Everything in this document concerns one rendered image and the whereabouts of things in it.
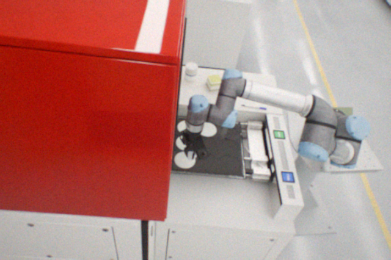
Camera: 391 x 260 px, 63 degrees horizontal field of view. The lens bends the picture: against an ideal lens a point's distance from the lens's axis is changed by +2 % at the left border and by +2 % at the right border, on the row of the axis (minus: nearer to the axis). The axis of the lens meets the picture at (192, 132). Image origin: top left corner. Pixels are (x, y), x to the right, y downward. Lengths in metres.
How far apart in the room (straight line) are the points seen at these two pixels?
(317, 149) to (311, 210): 1.40
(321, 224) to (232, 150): 1.23
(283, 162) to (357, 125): 0.39
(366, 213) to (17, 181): 2.51
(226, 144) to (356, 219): 1.48
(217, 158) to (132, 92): 1.02
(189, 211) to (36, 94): 0.98
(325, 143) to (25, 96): 1.03
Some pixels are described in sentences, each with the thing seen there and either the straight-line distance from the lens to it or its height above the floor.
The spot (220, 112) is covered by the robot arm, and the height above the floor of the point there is 1.30.
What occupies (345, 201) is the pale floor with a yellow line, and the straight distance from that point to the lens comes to 2.87.
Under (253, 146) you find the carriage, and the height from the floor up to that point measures 0.88.
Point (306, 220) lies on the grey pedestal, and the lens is 2.61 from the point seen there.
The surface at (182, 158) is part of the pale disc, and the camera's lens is 1.53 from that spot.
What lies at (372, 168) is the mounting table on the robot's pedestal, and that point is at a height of 0.82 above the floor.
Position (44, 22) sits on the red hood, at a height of 1.82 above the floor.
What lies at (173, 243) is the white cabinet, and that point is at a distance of 1.64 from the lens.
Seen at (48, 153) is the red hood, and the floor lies 1.52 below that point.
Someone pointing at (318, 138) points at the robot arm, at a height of 1.26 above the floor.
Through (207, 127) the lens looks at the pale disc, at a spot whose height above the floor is 0.90.
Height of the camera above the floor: 2.12
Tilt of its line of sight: 47 degrees down
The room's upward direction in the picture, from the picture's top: 9 degrees clockwise
